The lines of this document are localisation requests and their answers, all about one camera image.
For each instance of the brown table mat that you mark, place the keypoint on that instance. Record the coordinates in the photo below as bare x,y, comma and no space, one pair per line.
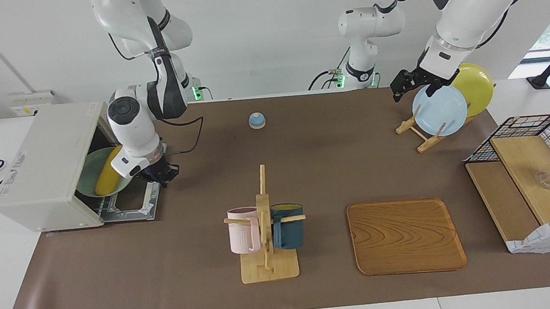
189,254

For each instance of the light wooden two-step shelf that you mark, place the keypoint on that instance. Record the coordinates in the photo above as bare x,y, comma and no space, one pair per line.
526,164

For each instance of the beige toaster oven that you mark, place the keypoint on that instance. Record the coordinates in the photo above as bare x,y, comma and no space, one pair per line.
40,163

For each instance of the yellow corn cob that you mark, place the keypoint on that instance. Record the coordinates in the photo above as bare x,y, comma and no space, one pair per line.
107,175

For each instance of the wooden plate rack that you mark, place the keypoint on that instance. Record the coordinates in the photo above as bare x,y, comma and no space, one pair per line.
426,145

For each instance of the pink mug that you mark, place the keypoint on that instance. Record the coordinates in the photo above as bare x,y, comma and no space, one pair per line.
241,233

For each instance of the pale green plate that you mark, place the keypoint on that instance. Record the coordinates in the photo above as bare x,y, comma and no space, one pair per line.
87,174

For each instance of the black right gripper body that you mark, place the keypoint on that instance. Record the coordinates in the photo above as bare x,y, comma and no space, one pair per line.
158,167

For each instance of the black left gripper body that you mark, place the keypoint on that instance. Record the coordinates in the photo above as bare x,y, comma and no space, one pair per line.
426,76

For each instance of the yellow plate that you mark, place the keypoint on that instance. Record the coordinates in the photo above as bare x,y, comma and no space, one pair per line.
478,87

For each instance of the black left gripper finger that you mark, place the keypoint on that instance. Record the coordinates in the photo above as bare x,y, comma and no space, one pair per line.
397,95
432,90

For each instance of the light blue plate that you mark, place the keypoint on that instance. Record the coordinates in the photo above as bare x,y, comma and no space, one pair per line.
441,109

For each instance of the brown wooden tray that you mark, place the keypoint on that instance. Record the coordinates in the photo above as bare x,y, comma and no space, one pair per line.
404,237

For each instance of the small clear glass object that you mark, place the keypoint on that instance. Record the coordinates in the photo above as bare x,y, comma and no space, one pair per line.
548,180

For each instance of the dark blue mug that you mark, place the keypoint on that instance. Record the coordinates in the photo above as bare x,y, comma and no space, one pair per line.
288,232

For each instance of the wooden mug tree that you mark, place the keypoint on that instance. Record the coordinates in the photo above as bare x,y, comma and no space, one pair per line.
268,268

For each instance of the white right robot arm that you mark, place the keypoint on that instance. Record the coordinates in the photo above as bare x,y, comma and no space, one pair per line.
127,122

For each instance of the white power strip box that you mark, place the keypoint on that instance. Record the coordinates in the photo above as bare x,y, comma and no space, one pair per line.
30,102

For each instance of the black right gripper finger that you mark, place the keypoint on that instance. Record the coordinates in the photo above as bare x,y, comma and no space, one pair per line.
163,182
175,171

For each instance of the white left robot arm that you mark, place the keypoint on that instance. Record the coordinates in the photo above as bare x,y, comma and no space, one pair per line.
474,6

